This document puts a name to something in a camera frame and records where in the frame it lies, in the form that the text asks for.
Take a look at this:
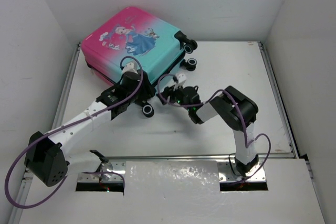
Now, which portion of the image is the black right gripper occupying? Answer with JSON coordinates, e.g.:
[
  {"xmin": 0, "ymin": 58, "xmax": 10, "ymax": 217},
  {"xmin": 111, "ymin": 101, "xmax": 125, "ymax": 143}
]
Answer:
[{"xmin": 157, "ymin": 81, "xmax": 192, "ymax": 112}]

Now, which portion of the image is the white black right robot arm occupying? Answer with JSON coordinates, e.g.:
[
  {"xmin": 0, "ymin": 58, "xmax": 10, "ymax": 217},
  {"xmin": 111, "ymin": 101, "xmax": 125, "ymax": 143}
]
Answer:
[{"xmin": 157, "ymin": 86, "xmax": 259, "ymax": 176}]

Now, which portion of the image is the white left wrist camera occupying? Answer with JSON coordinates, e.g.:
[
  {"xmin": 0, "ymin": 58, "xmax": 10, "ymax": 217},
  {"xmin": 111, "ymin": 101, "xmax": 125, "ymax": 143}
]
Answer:
[{"xmin": 122, "ymin": 61, "xmax": 138, "ymax": 74}]

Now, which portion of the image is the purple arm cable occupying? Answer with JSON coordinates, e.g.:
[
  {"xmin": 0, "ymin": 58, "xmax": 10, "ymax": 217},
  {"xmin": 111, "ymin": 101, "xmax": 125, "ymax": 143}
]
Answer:
[
  {"xmin": 156, "ymin": 73, "xmax": 271, "ymax": 184},
  {"xmin": 4, "ymin": 56, "xmax": 144, "ymax": 209}
]

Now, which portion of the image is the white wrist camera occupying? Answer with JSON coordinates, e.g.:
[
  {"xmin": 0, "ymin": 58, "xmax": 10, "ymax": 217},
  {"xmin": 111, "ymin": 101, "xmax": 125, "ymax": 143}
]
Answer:
[
  {"xmin": 173, "ymin": 73, "xmax": 187, "ymax": 87},
  {"xmin": 122, "ymin": 61, "xmax": 138, "ymax": 74}
]

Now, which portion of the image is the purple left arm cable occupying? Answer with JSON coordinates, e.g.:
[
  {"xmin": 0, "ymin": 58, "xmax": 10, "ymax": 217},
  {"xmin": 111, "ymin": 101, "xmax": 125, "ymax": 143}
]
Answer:
[{"xmin": 4, "ymin": 56, "xmax": 144, "ymax": 209}]

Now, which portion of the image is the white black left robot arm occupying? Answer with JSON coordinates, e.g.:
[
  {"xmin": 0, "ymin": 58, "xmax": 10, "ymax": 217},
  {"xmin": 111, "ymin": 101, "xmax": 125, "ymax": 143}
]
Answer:
[{"xmin": 24, "ymin": 70, "xmax": 156, "ymax": 187}]

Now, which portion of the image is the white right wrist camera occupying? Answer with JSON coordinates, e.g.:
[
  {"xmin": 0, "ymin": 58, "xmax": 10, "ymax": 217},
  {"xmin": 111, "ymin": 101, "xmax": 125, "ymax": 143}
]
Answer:
[{"xmin": 173, "ymin": 73, "xmax": 187, "ymax": 87}]

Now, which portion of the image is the pink and teal kids suitcase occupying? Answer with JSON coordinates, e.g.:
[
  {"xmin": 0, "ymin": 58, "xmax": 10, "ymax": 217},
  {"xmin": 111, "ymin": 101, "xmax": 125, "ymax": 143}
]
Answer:
[{"xmin": 80, "ymin": 6, "xmax": 198, "ymax": 119}]

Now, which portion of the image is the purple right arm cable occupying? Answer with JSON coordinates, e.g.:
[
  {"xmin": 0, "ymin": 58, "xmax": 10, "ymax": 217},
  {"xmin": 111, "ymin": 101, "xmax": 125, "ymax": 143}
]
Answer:
[{"xmin": 156, "ymin": 73, "xmax": 271, "ymax": 184}]

